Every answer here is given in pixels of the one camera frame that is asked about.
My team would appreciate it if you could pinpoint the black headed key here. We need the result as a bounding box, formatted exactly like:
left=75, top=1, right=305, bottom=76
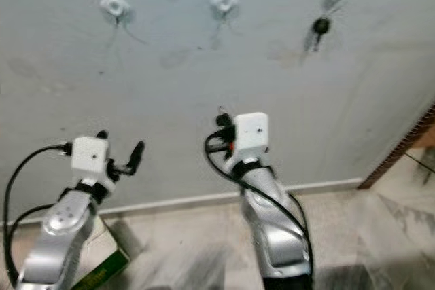
left=304, top=16, right=332, bottom=53

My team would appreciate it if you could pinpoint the white baseboard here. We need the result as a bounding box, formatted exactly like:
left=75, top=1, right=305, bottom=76
left=0, top=178, right=365, bottom=227

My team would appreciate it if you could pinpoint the white and green cardboard box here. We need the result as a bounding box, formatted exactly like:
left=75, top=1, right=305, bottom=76
left=71, top=217, right=132, bottom=290

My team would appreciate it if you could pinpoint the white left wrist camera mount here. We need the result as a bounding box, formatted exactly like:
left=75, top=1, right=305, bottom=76
left=71, top=136, right=114, bottom=192

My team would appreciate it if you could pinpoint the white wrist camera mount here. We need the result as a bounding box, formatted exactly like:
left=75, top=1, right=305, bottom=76
left=230, top=112, right=269, bottom=167
left=71, top=136, right=114, bottom=192

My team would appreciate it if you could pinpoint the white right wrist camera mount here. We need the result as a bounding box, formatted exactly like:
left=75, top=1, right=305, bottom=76
left=230, top=112, right=269, bottom=167

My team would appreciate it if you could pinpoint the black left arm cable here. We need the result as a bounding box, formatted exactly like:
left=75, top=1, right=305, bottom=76
left=2, top=143, right=74, bottom=288

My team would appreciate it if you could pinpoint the brown wooden door frame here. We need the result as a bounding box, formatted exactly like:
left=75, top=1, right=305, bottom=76
left=357, top=103, right=435, bottom=191

